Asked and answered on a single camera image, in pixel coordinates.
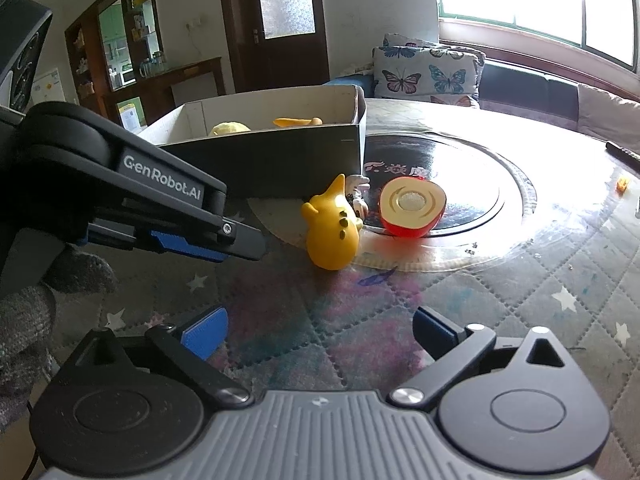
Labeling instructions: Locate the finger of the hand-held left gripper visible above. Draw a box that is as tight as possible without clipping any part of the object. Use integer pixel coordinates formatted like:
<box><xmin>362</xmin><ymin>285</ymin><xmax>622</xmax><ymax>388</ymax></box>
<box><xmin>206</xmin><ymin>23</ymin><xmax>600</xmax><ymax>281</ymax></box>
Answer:
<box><xmin>85</xmin><ymin>215</ymin><xmax>267</xmax><ymax>264</ymax></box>

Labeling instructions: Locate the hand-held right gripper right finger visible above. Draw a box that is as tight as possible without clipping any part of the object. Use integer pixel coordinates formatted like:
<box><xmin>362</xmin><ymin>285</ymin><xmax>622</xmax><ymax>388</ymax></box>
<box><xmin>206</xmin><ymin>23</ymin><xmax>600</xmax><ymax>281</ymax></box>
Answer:
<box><xmin>387</xmin><ymin>306</ymin><xmax>588</xmax><ymax>408</ymax></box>

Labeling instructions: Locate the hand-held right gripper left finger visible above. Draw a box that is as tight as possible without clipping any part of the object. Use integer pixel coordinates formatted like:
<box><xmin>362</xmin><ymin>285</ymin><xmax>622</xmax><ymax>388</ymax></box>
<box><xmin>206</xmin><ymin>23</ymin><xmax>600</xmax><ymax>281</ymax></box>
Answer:
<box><xmin>65</xmin><ymin>306</ymin><xmax>253</xmax><ymax>406</ymax></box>

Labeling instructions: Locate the grey cardboard box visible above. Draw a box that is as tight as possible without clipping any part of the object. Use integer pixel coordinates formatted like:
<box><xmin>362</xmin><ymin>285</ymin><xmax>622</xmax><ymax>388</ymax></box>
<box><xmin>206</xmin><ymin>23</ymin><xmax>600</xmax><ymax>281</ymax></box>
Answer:
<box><xmin>137</xmin><ymin>85</ymin><xmax>368</xmax><ymax>198</ymax></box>

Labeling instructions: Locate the red toy apple half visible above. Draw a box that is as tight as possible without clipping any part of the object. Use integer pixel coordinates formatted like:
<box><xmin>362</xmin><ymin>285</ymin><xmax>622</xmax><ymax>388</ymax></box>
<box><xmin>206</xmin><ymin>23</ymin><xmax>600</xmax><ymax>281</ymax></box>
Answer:
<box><xmin>378</xmin><ymin>176</ymin><xmax>447</xmax><ymax>237</ymax></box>

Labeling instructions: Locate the yellow toy figure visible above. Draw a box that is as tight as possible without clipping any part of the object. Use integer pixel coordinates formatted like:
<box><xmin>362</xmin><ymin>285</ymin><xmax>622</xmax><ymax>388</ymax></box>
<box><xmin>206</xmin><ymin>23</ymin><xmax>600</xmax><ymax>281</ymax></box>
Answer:
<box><xmin>300</xmin><ymin>174</ymin><xmax>365</xmax><ymax>271</ymax></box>

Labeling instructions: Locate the person's left hand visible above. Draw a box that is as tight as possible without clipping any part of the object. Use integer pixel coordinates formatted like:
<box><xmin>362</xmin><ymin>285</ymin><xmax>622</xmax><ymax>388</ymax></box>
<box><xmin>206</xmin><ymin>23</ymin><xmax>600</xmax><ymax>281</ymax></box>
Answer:
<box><xmin>0</xmin><ymin>245</ymin><xmax>118</xmax><ymax>433</ymax></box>

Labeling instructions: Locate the clear glass turntable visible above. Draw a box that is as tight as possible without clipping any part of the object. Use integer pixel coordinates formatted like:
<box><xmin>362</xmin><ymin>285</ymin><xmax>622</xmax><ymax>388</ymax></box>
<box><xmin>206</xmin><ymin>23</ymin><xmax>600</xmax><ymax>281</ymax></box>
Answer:
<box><xmin>247</xmin><ymin>125</ymin><xmax>538</xmax><ymax>273</ymax></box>

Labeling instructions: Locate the brown wooden cabinet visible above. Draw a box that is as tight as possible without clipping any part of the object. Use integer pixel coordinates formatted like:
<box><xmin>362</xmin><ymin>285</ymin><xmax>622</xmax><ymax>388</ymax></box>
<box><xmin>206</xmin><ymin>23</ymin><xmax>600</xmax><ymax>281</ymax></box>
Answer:
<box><xmin>64</xmin><ymin>0</ymin><xmax>226</xmax><ymax>133</ymax></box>

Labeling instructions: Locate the round yellow toy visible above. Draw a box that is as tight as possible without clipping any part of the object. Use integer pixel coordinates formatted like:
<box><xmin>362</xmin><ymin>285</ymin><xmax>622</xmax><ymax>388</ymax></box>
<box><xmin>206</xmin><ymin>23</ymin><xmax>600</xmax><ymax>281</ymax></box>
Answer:
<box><xmin>209</xmin><ymin>121</ymin><xmax>252</xmax><ymax>137</ymax></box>

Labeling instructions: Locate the orange-yellow toy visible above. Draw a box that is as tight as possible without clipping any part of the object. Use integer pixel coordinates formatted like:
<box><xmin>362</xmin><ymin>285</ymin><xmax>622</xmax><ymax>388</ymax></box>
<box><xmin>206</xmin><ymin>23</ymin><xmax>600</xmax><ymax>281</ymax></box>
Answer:
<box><xmin>273</xmin><ymin>116</ymin><xmax>325</xmax><ymax>128</ymax></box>

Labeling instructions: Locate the small white toy figure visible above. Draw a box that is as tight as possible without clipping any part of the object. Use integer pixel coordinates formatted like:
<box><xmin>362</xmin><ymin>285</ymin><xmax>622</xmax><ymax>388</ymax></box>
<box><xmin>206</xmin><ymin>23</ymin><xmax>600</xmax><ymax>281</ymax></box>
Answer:
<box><xmin>345</xmin><ymin>174</ymin><xmax>372</xmax><ymax>221</ymax></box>

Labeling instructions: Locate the brown wooden door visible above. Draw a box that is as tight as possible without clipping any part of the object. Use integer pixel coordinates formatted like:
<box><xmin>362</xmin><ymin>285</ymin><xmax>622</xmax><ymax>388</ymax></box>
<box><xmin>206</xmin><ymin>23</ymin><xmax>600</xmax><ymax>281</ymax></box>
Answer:
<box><xmin>216</xmin><ymin>0</ymin><xmax>336</xmax><ymax>95</ymax></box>

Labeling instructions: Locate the dark sofa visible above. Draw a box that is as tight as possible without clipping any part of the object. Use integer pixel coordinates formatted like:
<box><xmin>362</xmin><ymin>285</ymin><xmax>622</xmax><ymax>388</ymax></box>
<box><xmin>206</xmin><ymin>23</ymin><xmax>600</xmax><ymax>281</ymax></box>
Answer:
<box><xmin>322</xmin><ymin>57</ymin><xmax>640</xmax><ymax>136</ymax></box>

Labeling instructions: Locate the black remote control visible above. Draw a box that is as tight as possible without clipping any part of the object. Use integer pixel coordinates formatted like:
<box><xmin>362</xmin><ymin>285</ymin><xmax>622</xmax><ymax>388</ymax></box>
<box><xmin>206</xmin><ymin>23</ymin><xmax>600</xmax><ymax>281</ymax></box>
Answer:
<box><xmin>605</xmin><ymin>141</ymin><xmax>640</xmax><ymax>171</ymax></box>

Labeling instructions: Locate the butterfly print pillow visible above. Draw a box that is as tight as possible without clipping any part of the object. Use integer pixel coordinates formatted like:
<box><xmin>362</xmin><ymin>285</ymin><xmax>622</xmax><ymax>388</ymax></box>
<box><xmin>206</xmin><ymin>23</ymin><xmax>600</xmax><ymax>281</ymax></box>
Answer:
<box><xmin>372</xmin><ymin>45</ymin><xmax>483</xmax><ymax>101</ymax></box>
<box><xmin>382</xmin><ymin>32</ymin><xmax>488</xmax><ymax>61</ymax></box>

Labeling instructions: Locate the white cushion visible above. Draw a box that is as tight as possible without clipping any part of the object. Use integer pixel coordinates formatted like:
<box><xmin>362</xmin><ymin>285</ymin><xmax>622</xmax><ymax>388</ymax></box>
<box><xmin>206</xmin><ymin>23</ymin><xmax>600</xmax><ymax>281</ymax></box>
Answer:
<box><xmin>575</xmin><ymin>82</ymin><xmax>640</xmax><ymax>153</ymax></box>

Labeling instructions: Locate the wall poster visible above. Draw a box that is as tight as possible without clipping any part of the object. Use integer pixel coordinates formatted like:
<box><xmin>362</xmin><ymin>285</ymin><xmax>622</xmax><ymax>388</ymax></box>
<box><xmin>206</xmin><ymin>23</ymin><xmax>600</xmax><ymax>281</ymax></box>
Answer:
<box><xmin>32</xmin><ymin>67</ymin><xmax>63</xmax><ymax>106</ymax></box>

